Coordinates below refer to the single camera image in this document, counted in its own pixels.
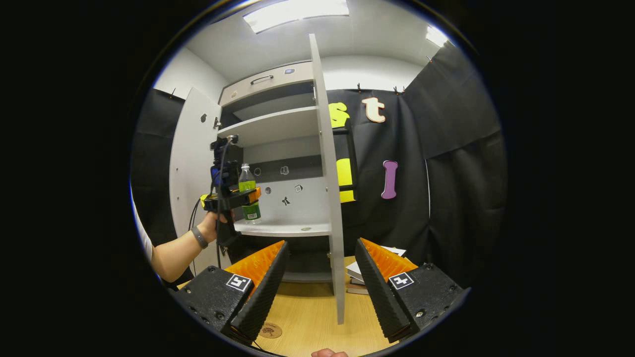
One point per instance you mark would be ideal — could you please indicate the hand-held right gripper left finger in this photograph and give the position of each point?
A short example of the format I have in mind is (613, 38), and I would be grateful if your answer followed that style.
(263, 297)

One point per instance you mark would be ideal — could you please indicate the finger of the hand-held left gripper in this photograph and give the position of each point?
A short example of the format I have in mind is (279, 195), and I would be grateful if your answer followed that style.
(233, 199)

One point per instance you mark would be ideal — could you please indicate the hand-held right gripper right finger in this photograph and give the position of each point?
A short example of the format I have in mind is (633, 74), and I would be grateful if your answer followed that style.
(379, 292)

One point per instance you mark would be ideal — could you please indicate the green label plastic bottle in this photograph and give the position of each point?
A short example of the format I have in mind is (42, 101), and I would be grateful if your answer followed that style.
(247, 173)

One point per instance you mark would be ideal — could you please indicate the round wooden coaster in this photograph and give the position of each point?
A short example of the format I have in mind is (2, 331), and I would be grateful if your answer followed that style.
(270, 330)

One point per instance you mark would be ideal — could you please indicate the grey cabinet door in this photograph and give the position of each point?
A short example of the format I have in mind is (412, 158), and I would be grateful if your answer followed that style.
(188, 158)
(328, 198)

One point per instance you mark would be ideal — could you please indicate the grey cabinet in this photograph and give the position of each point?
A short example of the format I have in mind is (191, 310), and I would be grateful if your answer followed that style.
(283, 126)

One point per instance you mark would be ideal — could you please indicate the grey cabinet drawer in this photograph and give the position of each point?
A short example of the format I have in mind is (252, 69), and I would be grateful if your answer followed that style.
(268, 87)

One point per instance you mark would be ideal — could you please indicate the brown book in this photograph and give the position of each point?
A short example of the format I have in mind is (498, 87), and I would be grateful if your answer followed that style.
(357, 289)

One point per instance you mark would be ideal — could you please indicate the white cover book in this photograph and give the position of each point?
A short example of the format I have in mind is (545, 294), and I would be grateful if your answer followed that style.
(356, 270)

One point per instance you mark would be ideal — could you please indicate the grey wristband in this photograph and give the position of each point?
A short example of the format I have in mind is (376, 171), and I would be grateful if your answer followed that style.
(199, 237)

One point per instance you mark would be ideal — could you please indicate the large ceiling light panel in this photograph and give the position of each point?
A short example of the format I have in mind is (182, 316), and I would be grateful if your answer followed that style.
(297, 12)

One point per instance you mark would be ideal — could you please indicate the small ceiling light panel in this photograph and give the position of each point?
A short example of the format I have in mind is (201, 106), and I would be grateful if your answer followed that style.
(436, 36)

